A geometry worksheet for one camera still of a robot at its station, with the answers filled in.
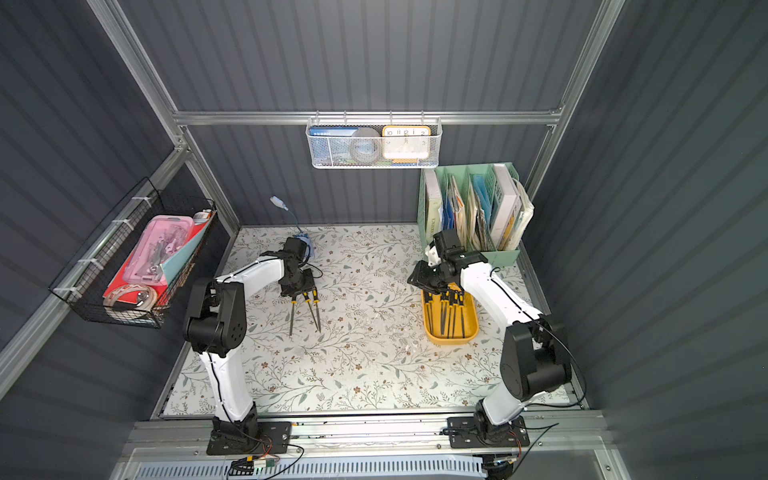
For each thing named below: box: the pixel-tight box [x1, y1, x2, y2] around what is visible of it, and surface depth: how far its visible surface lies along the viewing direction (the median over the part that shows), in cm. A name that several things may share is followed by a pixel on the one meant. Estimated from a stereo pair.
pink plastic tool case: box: [122, 215, 194, 286], surface depth 74 cm
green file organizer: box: [417, 162, 534, 268], surface depth 100 cm
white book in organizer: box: [490, 163, 523, 249], surface depth 101 cm
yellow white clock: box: [382, 125, 432, 159], surface depth 90 cm
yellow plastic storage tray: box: [420, 290, 479, 345], surface depth 96 cm
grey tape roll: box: [350, 127, 382, 164], surface depth 90 cm
